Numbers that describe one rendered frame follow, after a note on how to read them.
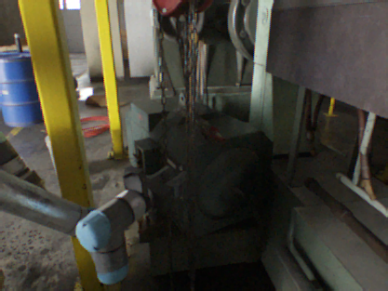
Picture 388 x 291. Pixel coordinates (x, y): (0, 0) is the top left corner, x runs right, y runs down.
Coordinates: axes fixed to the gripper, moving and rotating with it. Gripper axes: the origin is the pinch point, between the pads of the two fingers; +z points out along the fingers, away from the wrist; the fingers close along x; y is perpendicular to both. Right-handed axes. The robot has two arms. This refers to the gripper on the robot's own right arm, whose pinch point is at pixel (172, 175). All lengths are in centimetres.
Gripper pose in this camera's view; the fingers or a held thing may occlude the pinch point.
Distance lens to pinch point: 83.8
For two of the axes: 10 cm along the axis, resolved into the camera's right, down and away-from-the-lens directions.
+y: 0.0, 9.2, 4.0
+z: 5.2, -3.4, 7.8
